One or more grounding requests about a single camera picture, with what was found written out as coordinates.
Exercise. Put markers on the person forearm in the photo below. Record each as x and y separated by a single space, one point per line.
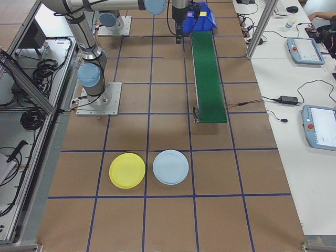
323 15

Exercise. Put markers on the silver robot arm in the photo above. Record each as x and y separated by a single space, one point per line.
107 20
84 39

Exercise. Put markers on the light blue plastic plate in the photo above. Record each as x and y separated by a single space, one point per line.
170 167

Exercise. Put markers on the yellow plastic plate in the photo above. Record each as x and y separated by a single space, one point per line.
127 170

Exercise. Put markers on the blue plastic storage bin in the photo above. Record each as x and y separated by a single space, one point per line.
203 23

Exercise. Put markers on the green conveyor belt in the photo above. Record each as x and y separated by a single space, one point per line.
207 78

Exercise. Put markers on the black power adapter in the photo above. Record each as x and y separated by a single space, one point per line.
260 41
288 99

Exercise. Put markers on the white paper cup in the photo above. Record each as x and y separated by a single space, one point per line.
290 24

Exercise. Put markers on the black computer mouse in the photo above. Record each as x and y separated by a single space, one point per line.
292 9

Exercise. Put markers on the grey-blue teach pendant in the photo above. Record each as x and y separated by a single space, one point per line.
305 51
323 128

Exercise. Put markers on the red black electronics module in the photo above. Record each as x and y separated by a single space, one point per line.
312 29

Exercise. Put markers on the black control box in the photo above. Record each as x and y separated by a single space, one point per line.
34 34

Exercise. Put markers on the white side desk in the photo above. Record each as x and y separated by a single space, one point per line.
288 170

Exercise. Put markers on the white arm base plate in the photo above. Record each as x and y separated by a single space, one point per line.
126 29
114 105

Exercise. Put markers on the aluminium profile post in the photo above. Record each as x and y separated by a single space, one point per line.
262 26

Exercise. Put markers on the metal bar frame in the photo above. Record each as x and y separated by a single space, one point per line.
31 92

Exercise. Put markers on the aluminium table corner bracket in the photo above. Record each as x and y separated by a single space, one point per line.
315 245

